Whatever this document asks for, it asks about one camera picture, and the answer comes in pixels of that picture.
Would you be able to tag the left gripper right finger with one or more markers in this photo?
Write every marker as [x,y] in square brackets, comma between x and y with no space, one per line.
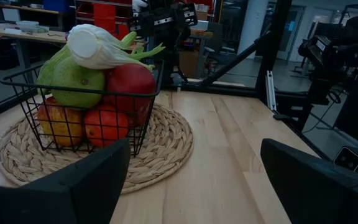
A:
[322,199]

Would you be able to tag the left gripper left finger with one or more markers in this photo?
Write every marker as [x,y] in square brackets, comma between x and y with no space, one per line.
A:
[73,199]

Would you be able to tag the dark red apple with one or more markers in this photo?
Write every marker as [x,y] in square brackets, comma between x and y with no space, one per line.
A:
[130,81]

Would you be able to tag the red yellow apple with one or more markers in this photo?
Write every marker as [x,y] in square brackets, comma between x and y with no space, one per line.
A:
[59,124]

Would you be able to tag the small red apple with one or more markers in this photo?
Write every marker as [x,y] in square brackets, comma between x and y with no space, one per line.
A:
[104,127]

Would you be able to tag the celery stalk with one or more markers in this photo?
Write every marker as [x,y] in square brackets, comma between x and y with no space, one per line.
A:
[89,49]

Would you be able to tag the green pear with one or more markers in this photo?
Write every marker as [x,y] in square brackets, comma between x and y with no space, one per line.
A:
[73,77]

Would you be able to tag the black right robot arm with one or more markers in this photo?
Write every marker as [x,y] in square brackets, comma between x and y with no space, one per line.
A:
[172,62]

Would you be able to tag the other station black robot arm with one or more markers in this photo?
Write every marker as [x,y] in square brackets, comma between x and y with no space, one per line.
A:
[331,59]

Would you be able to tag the red storage bins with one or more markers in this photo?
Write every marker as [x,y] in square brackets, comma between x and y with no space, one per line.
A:
[110,18]

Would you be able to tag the round woven placemat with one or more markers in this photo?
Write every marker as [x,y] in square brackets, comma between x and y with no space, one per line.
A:
[166,146]

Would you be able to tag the blue storage bin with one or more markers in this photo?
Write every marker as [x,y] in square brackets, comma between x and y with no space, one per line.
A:
[56,4]

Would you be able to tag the silver aluminium strip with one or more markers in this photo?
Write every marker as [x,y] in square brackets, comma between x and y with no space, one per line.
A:
[270,90]

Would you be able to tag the clear plastic container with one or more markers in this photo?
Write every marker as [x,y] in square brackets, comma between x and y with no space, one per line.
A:
[26,25]

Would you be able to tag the wooden workbench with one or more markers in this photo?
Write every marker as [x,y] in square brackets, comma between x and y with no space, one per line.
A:
[26,36]

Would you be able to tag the small table edge camera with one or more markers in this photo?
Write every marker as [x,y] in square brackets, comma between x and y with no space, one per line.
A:
[348,158]

